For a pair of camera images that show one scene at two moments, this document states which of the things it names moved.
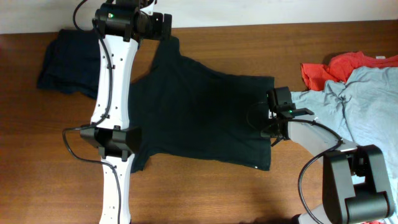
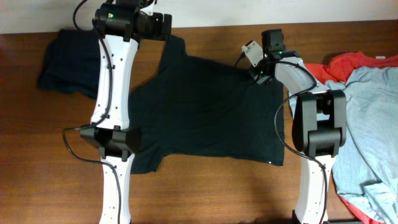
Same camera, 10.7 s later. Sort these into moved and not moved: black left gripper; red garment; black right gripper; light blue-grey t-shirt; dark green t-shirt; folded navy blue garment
Moved: dark green t-shirt; black right gripper
Not moved: folded navy blue garment; red garment; black left gripper; light blue-grey t-shirt
